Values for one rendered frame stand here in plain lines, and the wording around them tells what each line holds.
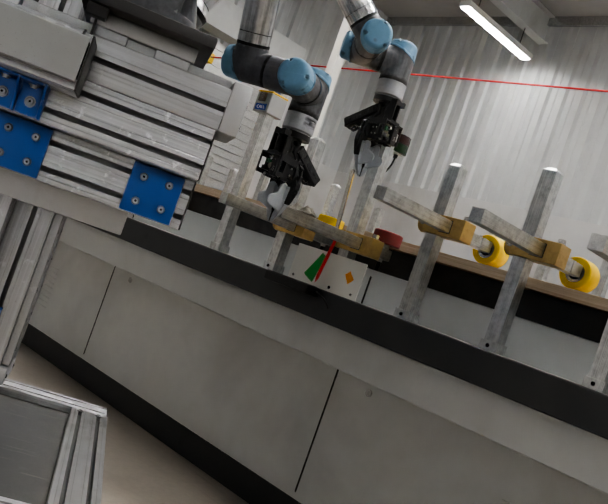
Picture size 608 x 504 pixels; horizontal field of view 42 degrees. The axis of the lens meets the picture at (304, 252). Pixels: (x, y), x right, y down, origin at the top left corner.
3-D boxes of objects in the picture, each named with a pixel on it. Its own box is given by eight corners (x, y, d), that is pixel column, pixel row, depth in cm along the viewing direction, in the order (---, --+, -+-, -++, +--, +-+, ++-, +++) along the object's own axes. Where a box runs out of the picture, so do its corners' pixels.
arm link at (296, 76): (256, 80, 171) (270, 96, 182) (303, 94, 168) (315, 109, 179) (268, 46, 172) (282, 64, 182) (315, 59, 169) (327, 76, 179)
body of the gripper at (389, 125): (379, 139, 199) (393, 94, 199) (354, 136, 205) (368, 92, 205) (396, 150, 204) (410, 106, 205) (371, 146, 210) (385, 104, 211)
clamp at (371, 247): (367, 256, 204) (373, 237, 204) (330, 244, 213) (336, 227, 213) (380, 261, 208) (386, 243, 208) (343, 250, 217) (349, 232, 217)
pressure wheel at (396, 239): (378, 270, 210) (392, 229, 210) (356, 263, 215) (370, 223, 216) (395, 277, 216) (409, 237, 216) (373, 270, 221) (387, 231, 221)
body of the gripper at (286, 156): (253, 172, 183) (270, 123, 183) (278, 184, 189) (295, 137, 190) (274, 178, 178) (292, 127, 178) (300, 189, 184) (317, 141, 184)
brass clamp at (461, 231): (458, 239, 186) (465, 219, 186) (413, 228, 196) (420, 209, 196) (471, 246, 191) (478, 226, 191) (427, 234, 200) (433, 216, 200)
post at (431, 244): (396, 349, 192) (461, 163, 193) (385, 345, 194) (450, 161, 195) (404, 352, 194) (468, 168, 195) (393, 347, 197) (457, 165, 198)
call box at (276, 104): (265, 114, 243) (273, 90, 244) (251, 112, 248) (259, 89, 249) (280, 122, 248) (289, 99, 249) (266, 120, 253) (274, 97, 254)
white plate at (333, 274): (354, 301, 203) (367, 264, 203) (286, 276, 221) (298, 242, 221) (355, 301, 203) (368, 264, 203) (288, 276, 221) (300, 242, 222)
